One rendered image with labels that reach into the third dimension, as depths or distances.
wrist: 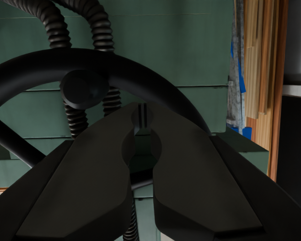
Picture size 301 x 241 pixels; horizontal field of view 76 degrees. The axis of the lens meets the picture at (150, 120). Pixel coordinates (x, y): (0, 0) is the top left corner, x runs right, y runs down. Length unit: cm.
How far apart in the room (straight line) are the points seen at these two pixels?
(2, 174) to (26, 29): 28
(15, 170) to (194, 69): 40
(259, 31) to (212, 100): 142
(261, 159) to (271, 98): 139
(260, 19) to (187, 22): 143
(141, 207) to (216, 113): 21
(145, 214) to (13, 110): 30
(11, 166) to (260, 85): 165
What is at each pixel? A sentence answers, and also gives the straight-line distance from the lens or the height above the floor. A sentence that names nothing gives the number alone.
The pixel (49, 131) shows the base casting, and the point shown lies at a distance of 41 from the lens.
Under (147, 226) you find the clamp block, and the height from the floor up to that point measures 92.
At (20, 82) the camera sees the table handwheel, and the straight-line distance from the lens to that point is 20.
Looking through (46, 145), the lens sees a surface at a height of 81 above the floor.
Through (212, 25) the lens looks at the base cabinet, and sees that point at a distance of 38.
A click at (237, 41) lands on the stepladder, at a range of 128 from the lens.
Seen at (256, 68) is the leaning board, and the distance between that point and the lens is 175.
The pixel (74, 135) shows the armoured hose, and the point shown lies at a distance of 26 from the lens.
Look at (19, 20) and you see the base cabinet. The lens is 42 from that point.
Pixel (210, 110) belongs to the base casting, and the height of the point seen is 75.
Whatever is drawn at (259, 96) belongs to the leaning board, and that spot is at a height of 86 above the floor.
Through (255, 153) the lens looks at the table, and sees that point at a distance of 44.
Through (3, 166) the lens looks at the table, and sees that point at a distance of 48.
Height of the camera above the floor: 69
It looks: 12 degrees up
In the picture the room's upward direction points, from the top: 178 degrees clockwise
